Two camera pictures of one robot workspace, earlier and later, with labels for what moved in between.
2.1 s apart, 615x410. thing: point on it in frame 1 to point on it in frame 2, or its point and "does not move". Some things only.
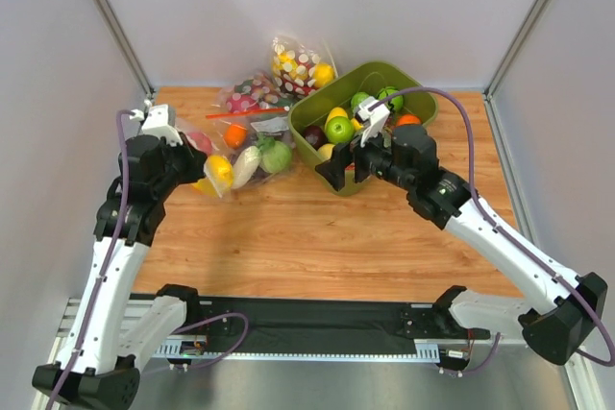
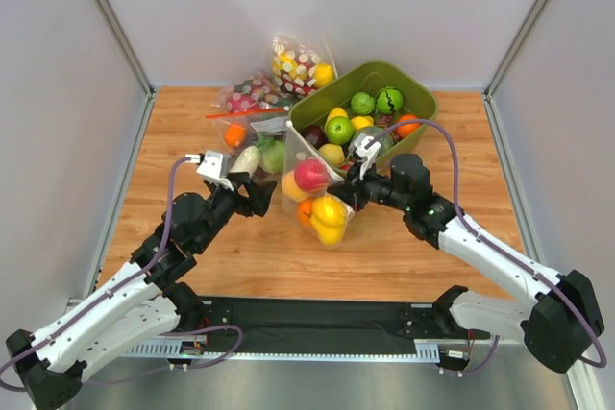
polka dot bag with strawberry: x=259 y=90 does not move
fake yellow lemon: x=335 y=111 does not move
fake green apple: x=339 y=130 does not move
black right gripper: x=358 y=160 to x=358 y=189
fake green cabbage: x=276 y=156 does not move
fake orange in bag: x=234 y=135 does not move
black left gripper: x=190 y=160 to x=245 y=190
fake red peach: x=202 y=141 to x=310 y=175
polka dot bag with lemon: x=301 y=64 does not move
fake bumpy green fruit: x=356 y=101 does not move
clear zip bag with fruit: x=227 y=142 to x=306 y=197
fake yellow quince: x=325 y=151 does not move
